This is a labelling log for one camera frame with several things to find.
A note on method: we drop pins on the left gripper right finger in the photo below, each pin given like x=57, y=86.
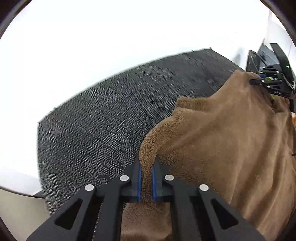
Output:
x=198, y=212

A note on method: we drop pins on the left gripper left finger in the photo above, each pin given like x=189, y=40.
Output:
x=95, y=212

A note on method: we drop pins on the brown fleece garment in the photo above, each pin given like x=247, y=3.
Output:
x=240, y=142

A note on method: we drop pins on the black mesh chair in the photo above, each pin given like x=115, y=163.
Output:
x=255, y=62

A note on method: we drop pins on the black patterned table cloth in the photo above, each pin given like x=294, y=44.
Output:
x=91, y=138

